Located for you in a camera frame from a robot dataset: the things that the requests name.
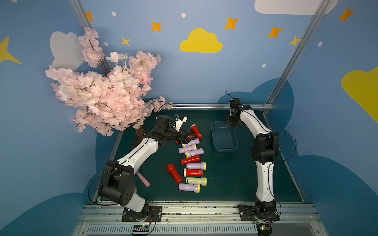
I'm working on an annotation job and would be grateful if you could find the clear blue storage box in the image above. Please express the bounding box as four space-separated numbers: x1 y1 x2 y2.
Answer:
211 121 238 153

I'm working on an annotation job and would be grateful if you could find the red flashlight white head top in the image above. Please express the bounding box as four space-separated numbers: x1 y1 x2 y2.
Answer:
191 124 203 139

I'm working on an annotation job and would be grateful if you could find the large red flashlight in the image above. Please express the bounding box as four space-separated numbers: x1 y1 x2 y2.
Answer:
167 164 182 183

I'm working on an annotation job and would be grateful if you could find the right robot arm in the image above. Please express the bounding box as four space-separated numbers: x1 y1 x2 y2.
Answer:
225 98 280 222

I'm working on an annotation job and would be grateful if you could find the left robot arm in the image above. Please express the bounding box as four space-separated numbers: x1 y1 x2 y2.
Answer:
97 114 195 213

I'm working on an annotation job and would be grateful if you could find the purple flashlight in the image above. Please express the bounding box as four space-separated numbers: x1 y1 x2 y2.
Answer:
186 162 206 170
178 144 197 154
178 183 200 193
182 139 200 147
185 148 204 158

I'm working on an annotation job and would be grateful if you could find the red flashlight middle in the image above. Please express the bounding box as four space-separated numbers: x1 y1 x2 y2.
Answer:
181 155 200 165

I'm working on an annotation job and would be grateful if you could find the orange flashlight white head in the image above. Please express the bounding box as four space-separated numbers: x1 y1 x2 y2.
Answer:
184 168 204 177

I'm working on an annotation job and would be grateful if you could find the purple pink spatula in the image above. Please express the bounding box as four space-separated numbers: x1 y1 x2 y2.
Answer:
136 170 151 188

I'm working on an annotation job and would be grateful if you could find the cream yellow flashlight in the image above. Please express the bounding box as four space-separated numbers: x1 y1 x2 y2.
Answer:
186 177 207 186

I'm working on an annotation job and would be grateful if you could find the pink cherry blossom tree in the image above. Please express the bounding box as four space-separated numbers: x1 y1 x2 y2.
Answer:
45 27 173 136

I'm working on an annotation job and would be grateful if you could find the purple flashlight bottom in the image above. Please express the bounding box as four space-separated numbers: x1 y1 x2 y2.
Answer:
178 183 200 193

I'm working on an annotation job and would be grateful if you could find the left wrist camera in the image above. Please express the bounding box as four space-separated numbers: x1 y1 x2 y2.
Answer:
174 113 187 132

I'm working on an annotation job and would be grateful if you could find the tree base plate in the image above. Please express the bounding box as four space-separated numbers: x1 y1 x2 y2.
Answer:
132 133 153 148

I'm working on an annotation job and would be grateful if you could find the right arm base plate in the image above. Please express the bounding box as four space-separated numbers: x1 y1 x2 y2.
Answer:
238 203 280 223

